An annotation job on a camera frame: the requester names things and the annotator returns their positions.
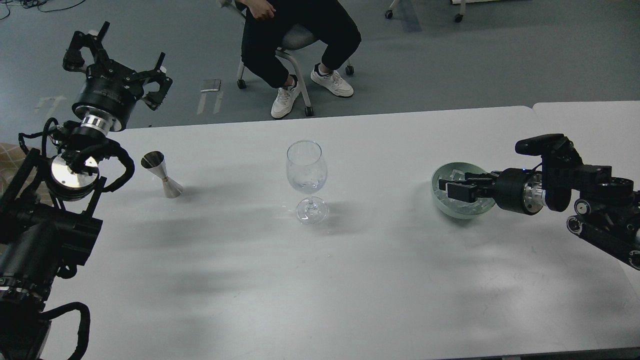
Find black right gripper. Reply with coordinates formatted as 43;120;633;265
438;168;545;215

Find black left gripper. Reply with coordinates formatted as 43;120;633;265
62;22;173;133

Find clear ice cubes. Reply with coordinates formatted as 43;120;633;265
433;168;496;219

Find steel double jigger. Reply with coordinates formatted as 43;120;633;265
141;150;184;199

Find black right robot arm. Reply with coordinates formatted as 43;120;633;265
435;133;640;270

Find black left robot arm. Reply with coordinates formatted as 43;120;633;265
0;22;173;360

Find clear wine glass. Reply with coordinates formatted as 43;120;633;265
286;140;329;224

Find green bowl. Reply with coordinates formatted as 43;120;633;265
430;162;496;220

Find seated person in black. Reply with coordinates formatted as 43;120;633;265
234;0;362;119

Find grey wheeled chair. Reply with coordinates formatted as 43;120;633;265
215;0;355;117

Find black floor cables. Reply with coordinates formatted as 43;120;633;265
0;0;87;21

